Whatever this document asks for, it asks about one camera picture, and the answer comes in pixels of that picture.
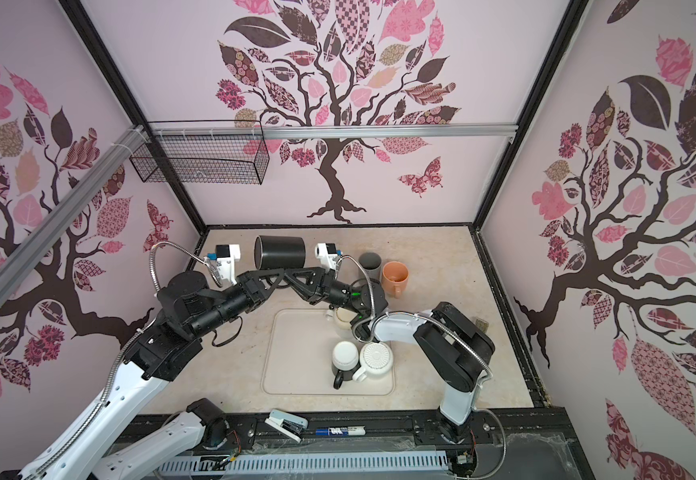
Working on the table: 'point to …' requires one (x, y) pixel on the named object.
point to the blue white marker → (342, 431)
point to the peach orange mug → (395, 278)
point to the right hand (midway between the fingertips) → (290, 277)
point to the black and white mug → (345, 362)
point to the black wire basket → (206, 152)
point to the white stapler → (288, 424)
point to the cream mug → (343, 318)
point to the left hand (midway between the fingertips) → (286, 278)
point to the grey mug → (371, 262)
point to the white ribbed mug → (376, 358)
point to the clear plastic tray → (297, 355)
